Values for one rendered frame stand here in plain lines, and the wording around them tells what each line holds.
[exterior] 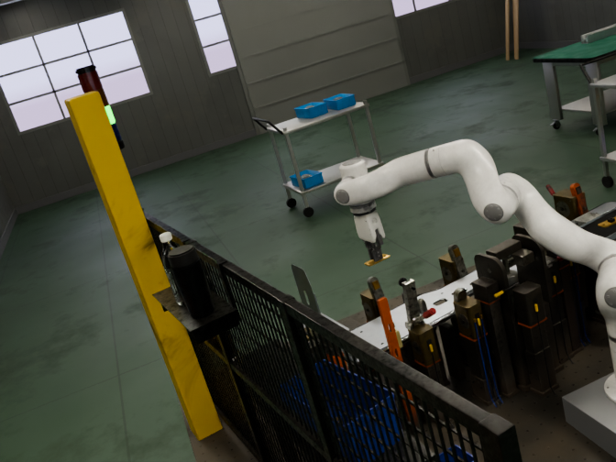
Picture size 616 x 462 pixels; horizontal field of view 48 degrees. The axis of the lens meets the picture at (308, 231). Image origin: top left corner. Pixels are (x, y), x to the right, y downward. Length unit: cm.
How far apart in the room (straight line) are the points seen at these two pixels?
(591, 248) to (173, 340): 141
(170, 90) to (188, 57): 64
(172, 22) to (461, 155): 1052
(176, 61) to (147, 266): 999
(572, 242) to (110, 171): 143
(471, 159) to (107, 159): 114
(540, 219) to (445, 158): 31
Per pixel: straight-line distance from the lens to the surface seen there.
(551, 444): 225
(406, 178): 206
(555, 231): 201
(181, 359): 254
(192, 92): 1231
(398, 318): 241
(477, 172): 198
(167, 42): 1225
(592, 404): 223
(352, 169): 212
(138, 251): 239
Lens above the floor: 211
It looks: 18 degrees down
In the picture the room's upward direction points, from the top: 16 degrees counter-clockwise
